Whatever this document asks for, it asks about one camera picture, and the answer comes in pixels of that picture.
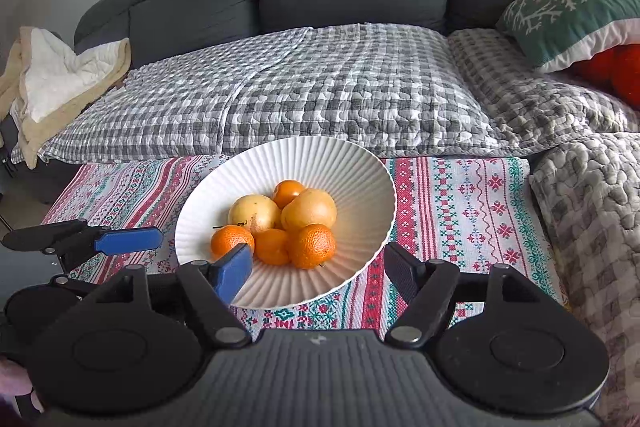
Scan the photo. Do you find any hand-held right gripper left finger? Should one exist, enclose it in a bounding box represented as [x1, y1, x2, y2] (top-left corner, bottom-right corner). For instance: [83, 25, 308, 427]
[80, 243, 253, 350]

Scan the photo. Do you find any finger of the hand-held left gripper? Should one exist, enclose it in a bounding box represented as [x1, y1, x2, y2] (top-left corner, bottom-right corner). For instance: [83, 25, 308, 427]
[50, 274, 118, 295]
[2, 219, 163, 258]

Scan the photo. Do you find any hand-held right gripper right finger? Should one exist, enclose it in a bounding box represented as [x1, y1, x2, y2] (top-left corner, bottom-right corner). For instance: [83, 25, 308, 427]
[385, 242, 556, 350]

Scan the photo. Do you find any mandarin with stem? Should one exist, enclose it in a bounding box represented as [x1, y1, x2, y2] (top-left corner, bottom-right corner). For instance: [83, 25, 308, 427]
[210, 222, 256, 262]

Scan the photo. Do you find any orange cherry tomato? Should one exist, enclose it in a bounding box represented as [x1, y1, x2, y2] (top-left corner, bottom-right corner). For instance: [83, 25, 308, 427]
[273, 179, 307, 210]
[253, 228, 292, 266]

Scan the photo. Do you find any pale yellow round fruit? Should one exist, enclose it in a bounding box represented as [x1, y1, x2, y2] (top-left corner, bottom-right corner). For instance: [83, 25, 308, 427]
[228, 194, 282, 235]

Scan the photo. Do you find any stemless mandarin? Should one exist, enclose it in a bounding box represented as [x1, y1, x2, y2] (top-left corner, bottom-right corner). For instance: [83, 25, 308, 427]
[289, 223, 337, 270]

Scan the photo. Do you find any large golden round fruit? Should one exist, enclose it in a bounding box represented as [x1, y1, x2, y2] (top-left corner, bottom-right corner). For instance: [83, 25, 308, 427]
[280, 188, 338, 233]

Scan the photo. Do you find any white ribbed plate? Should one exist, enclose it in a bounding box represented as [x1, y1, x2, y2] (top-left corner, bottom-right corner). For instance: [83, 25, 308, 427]
[174, 136, 397, 309]

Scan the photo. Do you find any pink fleece clothing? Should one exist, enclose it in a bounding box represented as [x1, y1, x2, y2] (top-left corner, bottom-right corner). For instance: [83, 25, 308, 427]
[0, 354, 43, 418]

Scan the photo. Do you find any red green patterned cloth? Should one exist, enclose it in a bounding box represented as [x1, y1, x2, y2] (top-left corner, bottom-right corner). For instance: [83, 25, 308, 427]
[40, 154, 571, 343]

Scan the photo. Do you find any beige blanket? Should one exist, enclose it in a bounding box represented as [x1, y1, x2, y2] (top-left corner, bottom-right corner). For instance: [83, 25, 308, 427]
[0, 27, 132, 170]

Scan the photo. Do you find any grey white checked quilt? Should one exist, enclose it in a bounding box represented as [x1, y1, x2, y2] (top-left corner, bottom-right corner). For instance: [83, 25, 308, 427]
[10, 23, 506, 165]

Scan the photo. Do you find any taupe checked quilt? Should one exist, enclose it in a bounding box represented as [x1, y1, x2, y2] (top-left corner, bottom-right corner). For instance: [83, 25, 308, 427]
[446, 28, 640, 152]

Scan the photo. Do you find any orange plush cushion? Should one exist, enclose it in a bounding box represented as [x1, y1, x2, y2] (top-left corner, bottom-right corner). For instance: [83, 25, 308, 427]
[572, 44, 640, 110]

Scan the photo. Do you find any green snowflake pillow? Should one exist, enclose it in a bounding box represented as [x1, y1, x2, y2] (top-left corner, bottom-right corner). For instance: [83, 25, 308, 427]
[496, 0, 640, 74]

